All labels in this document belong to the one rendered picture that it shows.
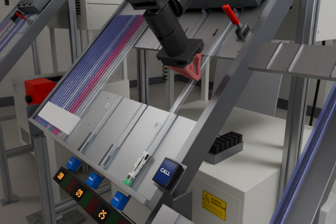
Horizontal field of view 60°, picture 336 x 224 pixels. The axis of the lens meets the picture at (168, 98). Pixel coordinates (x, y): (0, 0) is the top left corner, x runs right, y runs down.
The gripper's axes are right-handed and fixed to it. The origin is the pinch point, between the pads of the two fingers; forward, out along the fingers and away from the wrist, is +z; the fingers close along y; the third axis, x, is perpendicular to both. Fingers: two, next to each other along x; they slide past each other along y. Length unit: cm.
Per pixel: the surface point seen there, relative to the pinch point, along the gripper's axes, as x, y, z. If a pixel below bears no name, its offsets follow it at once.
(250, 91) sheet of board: -148, 132, 205
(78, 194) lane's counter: 37.1, 14.7, 6.0
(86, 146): 26.9, 21.3, 3.2
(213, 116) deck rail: 7.9, -9.7, 2.2
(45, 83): 12, 91, 10
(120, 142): 21.7, 11.3, 3.5
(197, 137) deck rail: 13.8, -9.7, 1.9
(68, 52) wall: -77, 344, 98
